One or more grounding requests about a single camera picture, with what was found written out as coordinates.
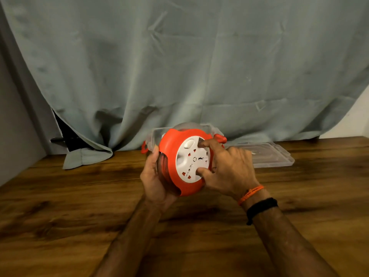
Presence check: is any person's right forearm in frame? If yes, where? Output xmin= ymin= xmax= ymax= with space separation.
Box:
xmin=240 ymin=189 xmax=341 ymax=277

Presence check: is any clear plastic lid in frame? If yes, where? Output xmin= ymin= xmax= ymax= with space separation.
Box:
xmin=224 ymin=141 xmax=296 ymax=169

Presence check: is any clear plastic container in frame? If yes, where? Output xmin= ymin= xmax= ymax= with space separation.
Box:
xmin=145 ymin=122 xmax=225 ymax=153

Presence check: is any person's right hand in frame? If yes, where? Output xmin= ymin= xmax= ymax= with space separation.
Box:
xmin=196 ymin=138 xmax=262 ymax=201

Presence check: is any orange thread wristband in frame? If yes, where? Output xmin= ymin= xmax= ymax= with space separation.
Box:
xmin=237 ymin=184 xmax=265 ymax=206

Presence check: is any person's left forearm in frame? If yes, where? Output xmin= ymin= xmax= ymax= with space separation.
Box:
xmin=92 ymin=198 xmax=162 ymax=277

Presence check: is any person's left hand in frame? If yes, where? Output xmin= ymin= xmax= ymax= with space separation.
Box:
xmin=140 ymin=145 xmax=181 ymax=213

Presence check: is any black wristband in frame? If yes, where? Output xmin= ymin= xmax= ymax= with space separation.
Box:
xmin=246 ymin=197 xmax=279 ymax=226

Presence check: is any grey-green curtain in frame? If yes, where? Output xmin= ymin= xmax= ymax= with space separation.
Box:
xmin=0 ymin=0 xmax=369 ymax=170

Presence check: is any orange extension cord reel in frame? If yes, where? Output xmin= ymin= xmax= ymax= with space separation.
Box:
xmin=141 ymin=128 xmax=228 ymax=197

